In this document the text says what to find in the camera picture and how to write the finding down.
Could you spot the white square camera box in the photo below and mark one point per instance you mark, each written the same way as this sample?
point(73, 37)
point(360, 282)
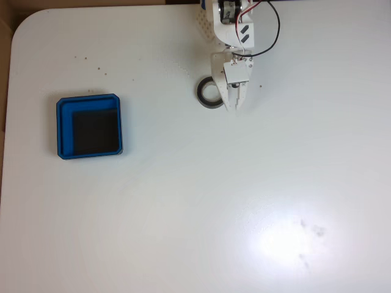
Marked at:
point(236, 71)

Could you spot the black tape roll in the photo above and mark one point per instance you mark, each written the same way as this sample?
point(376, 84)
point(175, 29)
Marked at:
point(200, 93)

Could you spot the blue box with black bottom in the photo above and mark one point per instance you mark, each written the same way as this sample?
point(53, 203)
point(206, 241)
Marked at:
point(65, 131)

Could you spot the white perforated base plate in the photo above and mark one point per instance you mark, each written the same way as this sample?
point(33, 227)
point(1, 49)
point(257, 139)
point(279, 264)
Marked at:
point(204, 24)

